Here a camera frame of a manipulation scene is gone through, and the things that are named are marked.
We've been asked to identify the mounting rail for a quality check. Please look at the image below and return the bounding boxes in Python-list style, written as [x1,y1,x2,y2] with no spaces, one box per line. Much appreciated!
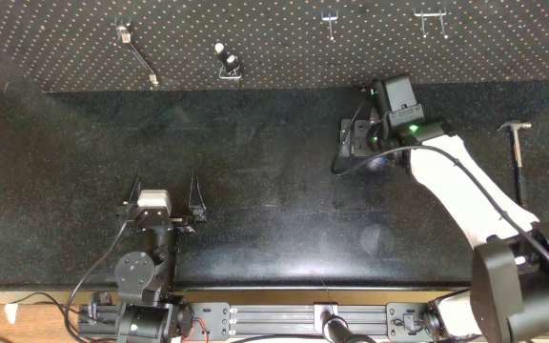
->
[77,289,448,343]

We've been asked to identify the black pegboard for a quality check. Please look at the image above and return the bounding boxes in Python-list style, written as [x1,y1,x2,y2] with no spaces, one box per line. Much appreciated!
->
[0,0,549,94]

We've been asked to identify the pliers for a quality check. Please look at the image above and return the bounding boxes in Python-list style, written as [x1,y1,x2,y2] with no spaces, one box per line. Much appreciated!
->
[213,41,244,86]

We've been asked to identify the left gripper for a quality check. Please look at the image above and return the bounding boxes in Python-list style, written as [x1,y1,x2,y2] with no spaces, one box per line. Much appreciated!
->
[116,171,209,234]

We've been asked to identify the hammer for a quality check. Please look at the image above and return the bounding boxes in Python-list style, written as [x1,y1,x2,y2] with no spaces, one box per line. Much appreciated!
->
[496,119,533,210]

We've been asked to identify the thin black wire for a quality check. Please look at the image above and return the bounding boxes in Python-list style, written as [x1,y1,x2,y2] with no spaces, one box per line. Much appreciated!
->
[6,291,83,335]

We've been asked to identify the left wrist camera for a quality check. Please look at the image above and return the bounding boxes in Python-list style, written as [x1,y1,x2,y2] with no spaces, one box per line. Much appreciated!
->
[136,189,173,212]

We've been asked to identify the black cable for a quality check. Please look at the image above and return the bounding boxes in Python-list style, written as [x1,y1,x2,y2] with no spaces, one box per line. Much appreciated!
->
[329,94,549,307]
[63,219,131,343]

